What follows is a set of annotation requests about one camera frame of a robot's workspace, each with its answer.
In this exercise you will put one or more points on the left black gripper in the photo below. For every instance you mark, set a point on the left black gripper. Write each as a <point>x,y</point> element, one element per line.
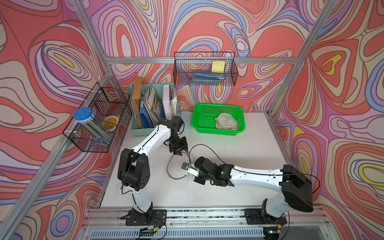
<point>184,145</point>

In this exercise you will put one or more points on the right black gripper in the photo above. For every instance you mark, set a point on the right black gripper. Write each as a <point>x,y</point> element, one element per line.
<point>199,180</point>

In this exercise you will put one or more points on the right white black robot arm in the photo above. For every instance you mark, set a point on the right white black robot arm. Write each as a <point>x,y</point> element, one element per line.
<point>294,190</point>

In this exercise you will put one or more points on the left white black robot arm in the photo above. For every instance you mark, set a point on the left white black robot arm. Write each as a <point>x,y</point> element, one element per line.
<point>134,168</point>

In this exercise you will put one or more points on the blue folder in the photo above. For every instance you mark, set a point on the blue folder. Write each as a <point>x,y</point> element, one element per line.
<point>145,117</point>

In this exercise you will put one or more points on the green plastic basket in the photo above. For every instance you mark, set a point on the green plastic basket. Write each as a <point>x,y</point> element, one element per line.
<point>204,115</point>

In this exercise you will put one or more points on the white book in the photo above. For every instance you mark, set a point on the white book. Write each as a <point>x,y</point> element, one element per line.
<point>168,105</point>

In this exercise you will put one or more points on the mint green file organizer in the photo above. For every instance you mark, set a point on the mint green file organizer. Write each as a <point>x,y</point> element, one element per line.
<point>152,95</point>

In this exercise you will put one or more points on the brown cardboard folder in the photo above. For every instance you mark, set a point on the brown cardboard folder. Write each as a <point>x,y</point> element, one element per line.
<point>136,99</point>

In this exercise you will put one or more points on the yellow tape roll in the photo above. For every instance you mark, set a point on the yellow tape roll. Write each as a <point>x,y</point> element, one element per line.
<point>110,123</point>

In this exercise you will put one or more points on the blue pen pouch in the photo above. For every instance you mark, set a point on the blue pen pouch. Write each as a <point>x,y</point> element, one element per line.
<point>211,75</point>

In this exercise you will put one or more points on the yellow sticky note pad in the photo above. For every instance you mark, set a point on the yellow sticky note pad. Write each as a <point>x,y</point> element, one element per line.
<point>218,67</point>

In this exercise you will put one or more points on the green circuit board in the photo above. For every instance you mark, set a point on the green circuit board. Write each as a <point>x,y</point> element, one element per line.
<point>146,232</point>

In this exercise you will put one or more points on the blue lidded clear jar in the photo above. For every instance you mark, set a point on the blue lidded clear jar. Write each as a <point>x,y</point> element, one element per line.
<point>86,117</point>

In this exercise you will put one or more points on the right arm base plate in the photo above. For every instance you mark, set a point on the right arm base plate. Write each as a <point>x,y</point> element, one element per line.
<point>256,217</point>

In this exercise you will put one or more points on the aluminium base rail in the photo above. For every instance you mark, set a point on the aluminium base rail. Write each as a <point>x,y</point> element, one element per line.
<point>207,223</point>

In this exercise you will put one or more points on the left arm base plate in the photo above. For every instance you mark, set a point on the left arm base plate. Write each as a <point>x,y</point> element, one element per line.
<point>151,218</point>

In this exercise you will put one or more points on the back black wire basket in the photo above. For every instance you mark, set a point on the back black wire basket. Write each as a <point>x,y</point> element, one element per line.
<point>187,63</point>

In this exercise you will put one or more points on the black wire basket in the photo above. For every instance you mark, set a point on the black wire basket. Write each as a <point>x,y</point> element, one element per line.
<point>104,102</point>
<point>187,63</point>

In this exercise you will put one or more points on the left black wire basket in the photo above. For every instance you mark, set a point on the left black wire basket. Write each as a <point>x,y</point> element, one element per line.
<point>104,102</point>

